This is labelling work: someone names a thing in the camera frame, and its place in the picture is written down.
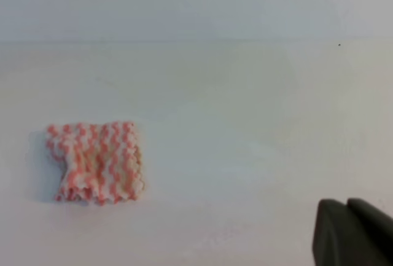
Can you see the pink white striped rag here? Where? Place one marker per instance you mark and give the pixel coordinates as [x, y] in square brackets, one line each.
[101, 163]

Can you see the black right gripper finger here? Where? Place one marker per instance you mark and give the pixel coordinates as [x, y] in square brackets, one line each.
[355, 233]

